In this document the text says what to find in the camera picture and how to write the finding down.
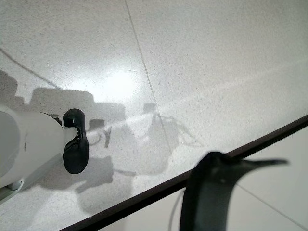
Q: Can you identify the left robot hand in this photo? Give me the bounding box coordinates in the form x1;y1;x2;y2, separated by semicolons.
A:
180;151;289;231

